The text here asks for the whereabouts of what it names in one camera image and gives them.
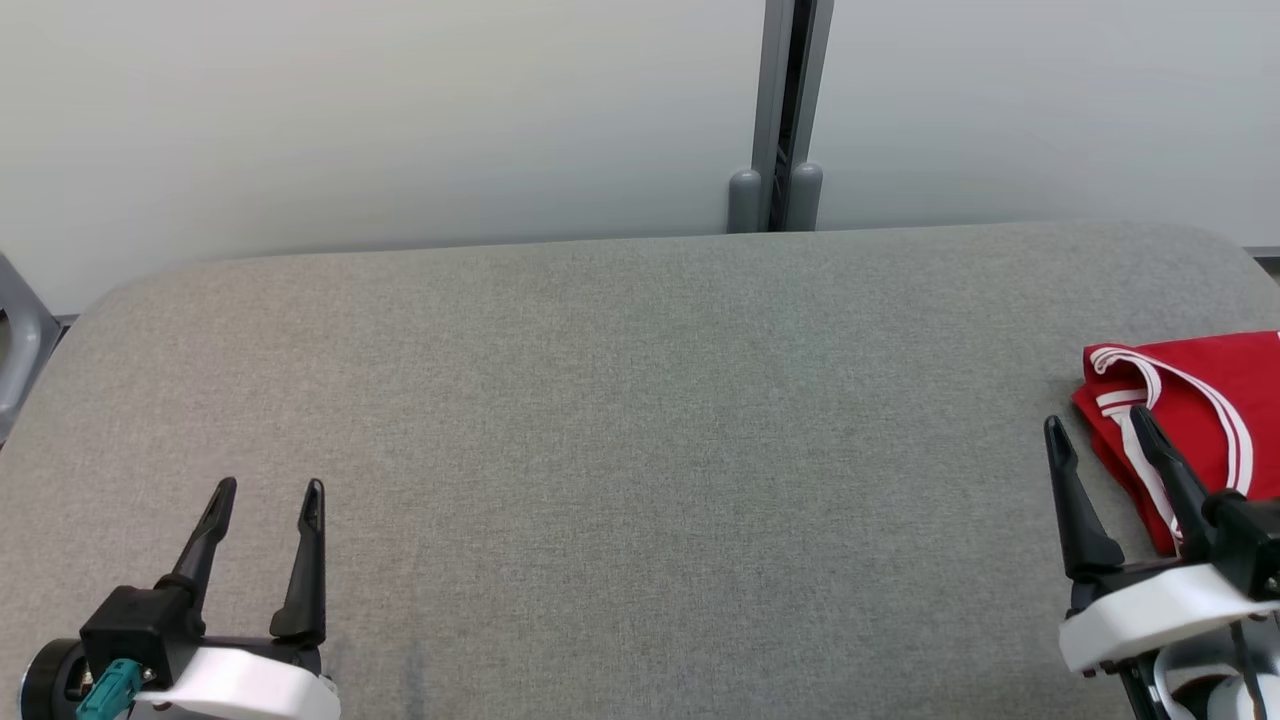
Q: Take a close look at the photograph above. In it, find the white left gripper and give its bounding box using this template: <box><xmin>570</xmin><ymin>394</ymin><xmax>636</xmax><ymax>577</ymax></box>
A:
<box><xmin>135</xmin><ymin>477</ymin><xmax>341</xmax><ymax>720</ymax></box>

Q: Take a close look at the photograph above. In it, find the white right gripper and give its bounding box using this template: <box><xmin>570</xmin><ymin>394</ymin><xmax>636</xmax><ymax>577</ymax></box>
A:
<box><xmin>1044</xmin><ymin>405</ymin><xmax>1266</xmax><ymax>676</ymax></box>

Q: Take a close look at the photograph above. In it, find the red and white jersey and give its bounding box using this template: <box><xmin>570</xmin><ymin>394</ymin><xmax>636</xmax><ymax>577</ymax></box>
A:
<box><xmin>1072</xmin><ymin>330</ymin><xmax>1280</xmax><ymax>556</ymax></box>

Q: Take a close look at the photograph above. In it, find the grey fabric sofa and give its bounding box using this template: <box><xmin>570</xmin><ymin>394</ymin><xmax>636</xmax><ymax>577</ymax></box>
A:
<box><xmin>0</xmin><ymin>222</ymin><xmax>1280</xmax><ymax>720</ymax></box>

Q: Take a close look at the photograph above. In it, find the grey metal frame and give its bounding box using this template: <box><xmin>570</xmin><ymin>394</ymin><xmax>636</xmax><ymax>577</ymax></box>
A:
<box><xmin>0</xmin><ymin>250</ymin><xmax>63</xmax><ymax>441</ymax></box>

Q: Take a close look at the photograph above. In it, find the grey metal wall post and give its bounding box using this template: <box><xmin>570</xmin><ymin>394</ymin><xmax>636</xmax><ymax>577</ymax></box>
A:
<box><xmin>728</xmin><ymin>0</ymin><xmax>836</xmax><ymax>233</ymax></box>

